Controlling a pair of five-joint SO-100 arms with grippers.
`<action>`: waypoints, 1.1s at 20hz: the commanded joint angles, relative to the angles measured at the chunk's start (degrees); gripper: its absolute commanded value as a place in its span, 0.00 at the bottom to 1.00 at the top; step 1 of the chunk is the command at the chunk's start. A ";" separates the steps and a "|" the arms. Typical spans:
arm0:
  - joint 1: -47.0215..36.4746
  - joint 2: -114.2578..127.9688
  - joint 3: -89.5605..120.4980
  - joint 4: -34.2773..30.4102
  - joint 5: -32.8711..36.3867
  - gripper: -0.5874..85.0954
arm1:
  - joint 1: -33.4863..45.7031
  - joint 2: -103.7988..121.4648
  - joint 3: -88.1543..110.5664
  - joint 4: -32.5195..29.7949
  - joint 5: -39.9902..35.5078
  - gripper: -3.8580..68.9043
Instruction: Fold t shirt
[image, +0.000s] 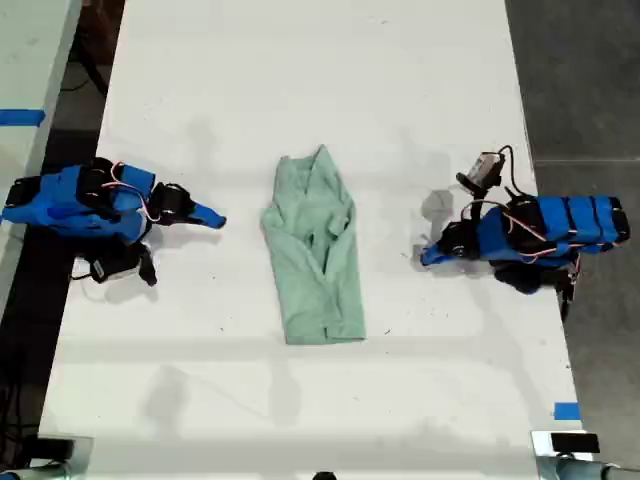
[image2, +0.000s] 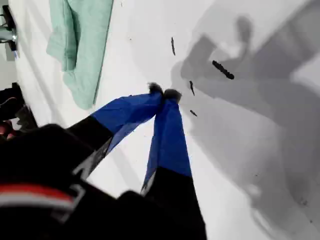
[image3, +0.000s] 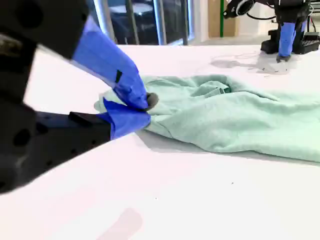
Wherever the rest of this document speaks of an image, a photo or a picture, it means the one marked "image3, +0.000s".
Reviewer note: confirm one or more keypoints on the pale green T-shirt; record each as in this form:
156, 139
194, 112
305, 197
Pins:
225, 120

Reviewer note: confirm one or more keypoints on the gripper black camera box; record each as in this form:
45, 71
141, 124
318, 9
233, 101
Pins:
240, 7

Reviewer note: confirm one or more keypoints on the green vertical pole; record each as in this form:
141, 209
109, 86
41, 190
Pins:
221, 17

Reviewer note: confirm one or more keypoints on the grey metal window post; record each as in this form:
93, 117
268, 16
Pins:
105, 20
160, 22

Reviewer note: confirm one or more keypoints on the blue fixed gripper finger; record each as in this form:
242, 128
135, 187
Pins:
125, 120
287, 40

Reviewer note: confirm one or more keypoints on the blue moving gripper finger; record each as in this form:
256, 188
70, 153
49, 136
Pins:
107, 57

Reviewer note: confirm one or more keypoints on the tan wooden panel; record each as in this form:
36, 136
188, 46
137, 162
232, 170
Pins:
215, 17

